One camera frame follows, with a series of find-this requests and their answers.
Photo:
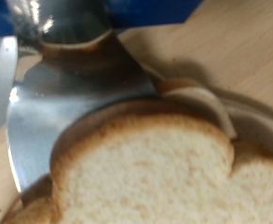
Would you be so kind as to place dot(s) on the metal spatula with blue block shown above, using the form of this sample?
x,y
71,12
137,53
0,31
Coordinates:
x,y
49,124

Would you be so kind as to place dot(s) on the round wooden plate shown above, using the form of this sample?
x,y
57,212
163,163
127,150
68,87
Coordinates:
x,y
235,46

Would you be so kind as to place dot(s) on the white bread slice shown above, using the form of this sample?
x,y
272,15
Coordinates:
x,y
148,174

